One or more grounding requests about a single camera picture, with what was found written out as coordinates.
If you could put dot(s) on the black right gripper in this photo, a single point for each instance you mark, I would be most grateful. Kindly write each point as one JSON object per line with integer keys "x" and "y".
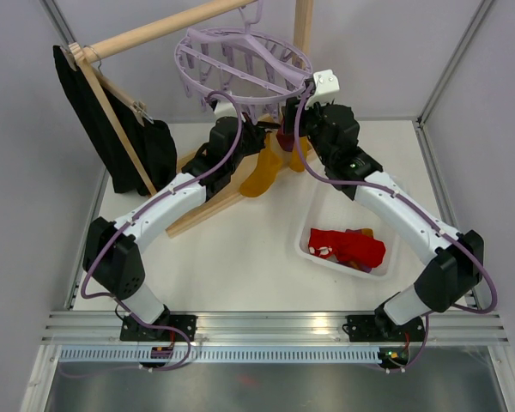
{"x": 291, "y": 107}

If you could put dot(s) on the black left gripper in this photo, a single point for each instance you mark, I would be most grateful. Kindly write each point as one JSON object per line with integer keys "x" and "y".
{"x": 257, "y": 135}

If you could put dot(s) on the mustard yellow sock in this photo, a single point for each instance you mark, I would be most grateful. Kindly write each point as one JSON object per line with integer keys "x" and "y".
{"x": 264, "y": 175}

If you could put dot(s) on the mustard sock brown cuff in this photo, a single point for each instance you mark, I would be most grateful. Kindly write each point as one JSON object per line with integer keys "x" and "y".
{"x": 299, "y": 154}

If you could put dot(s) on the purple round clip hanger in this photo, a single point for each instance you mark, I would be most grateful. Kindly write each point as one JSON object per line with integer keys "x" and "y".
{"x": 258, "y": 70}

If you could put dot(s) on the maroon purple striped sock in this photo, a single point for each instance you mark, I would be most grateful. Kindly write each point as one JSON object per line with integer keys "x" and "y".
{"x": 285, "y": 141}

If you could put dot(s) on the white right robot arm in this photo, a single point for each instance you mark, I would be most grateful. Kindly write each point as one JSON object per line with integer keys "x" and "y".
{"x": 453, "y": 261}

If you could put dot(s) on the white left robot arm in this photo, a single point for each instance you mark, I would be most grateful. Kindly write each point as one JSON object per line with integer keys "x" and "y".
{"x": 113, "y": 251}

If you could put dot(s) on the wooden clip hanger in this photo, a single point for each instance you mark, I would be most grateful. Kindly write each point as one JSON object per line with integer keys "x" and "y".
{"x": 79, "y": 61}

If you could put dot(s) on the white plastic basket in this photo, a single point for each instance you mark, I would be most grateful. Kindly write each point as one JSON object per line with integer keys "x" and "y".
{"x": 328, "y": 209}

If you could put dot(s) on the red sock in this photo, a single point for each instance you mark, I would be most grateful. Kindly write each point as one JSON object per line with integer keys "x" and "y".
{"x": 349, "y": 249}

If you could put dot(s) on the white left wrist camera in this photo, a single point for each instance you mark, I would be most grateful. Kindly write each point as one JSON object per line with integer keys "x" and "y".
{"x": 224, "y": 108}

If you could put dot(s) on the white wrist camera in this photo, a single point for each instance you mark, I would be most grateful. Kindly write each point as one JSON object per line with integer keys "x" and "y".
{"x": 326, "y": 87}
{"x": 224, "y": 108}

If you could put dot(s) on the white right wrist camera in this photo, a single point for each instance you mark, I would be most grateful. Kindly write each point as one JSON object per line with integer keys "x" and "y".
{"x": 326, "y": 87}

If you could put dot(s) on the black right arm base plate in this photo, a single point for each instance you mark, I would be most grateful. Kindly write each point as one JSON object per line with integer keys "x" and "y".
{"x": 363, "y": 328}

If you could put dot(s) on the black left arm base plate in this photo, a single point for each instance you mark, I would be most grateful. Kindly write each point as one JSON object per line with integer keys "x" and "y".
{"x": 132, "y": 331}

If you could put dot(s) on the white slotted cable duct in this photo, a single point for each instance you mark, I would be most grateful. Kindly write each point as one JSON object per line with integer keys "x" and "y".
{"x": 223, "y": 354}

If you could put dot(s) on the aluminium mounting rail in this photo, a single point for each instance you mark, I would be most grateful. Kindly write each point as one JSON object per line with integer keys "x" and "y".
{"x": 452, "y": 328}

